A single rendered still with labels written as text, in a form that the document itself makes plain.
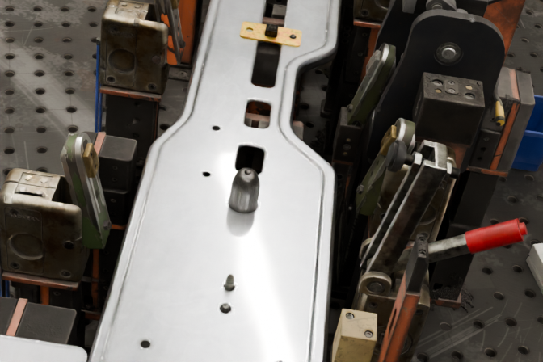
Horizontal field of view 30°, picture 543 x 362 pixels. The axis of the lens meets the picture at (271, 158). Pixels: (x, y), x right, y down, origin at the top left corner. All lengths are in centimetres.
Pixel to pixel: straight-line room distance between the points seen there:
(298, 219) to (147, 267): 18
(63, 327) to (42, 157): 63
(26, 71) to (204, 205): 74
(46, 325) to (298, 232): 29
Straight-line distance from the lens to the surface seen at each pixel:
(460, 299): 150
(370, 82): 124
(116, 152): 120
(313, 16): 145
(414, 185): 91
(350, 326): 95
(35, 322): 104
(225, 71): 132
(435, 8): 119
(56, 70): 180
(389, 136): 112
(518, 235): 97
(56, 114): 171
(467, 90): 117
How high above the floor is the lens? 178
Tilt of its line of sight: 41 degrees down
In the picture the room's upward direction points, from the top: 10 degrees clockwise
